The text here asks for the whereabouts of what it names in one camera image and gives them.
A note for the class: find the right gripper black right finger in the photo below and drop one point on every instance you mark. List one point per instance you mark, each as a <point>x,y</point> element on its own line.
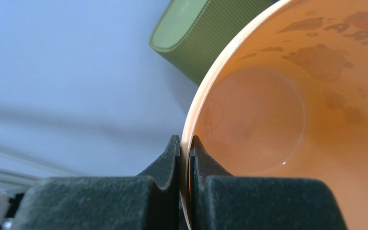
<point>222,201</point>

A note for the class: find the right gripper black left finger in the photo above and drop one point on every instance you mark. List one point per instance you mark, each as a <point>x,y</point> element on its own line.
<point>147,201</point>

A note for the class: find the orange bin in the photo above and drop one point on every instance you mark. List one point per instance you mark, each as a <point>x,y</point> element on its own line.
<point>288,96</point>

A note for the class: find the olive green mesh bin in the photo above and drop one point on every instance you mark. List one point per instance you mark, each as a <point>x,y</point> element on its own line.
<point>192,33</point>

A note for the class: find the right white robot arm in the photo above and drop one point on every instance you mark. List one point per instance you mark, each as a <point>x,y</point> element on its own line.
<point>150,200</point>

